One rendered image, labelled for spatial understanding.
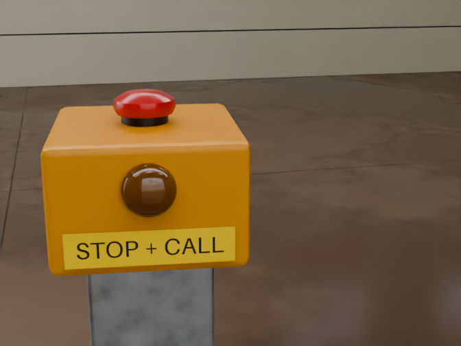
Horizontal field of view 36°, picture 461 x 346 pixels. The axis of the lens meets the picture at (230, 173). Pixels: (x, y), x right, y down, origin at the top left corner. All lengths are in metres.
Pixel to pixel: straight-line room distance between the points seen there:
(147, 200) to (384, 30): 7.51
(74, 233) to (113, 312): 0.07
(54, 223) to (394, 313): 2.22
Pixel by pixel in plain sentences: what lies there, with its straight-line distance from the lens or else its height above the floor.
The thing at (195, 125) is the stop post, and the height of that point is 1.08.
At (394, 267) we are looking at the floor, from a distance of 2.94.
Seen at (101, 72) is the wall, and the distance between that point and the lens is 7.14.
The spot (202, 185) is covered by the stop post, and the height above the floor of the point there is 1.05.
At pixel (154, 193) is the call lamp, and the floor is 1.06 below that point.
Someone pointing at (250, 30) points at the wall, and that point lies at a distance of 7.39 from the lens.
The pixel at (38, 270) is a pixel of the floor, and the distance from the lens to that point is 2.92.
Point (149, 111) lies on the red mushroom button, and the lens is 0.44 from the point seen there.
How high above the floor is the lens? 1.18
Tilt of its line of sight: 17 degrees down
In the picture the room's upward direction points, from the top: straight up
